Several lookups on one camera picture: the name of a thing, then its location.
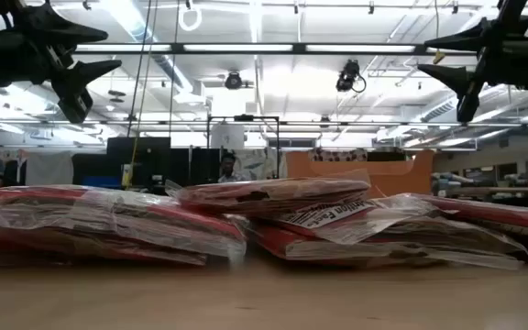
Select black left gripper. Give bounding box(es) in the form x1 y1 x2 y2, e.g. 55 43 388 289
0 2 123 125

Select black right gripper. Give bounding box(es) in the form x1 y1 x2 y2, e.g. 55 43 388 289
417 0 528 123

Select red microwave popcorn bag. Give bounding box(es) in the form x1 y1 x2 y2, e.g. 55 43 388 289
281 194 437 245
166 176 373 217
248 214 528 271
0 184 249 268
410 192 528 247

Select black overhead light bar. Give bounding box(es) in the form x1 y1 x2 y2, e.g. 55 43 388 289
71 41 479 57

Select black partition screens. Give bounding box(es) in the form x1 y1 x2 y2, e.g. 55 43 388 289
71 136 222 189

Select grey metal workbench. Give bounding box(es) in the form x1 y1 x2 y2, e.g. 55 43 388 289
431 171 528 207

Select round black ceiling fixture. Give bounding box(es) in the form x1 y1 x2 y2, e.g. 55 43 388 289
224 70 244 91

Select white hanging sign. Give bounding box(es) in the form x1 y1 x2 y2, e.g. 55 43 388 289
210 123 246 150

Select white ceiling ring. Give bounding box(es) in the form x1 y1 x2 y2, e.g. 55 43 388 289
178 3 203 33

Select black hanging camera with cable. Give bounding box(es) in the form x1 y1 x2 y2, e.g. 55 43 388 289
335 58 368 94

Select black metal stand frame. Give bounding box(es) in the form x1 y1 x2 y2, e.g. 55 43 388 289
206 115 280 180

